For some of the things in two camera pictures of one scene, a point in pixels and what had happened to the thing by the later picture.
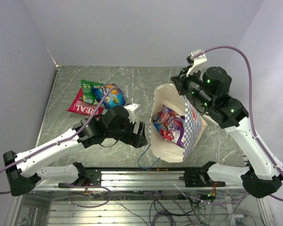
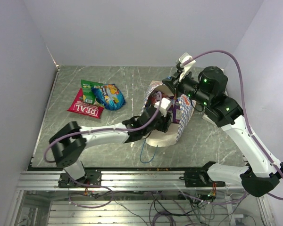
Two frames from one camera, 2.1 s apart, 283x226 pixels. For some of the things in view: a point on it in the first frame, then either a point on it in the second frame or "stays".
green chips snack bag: [88, 95] stays
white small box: [210, 119] stays
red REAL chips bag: [79, 106] stays
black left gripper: [136, 140] → [164, 126]
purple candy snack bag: [175, 123] → [175, 108]
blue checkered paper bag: [171, 95] → [182, 108]
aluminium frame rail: [147, 181] stays
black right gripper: [180, 81] stays
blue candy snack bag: [115, 97] stays
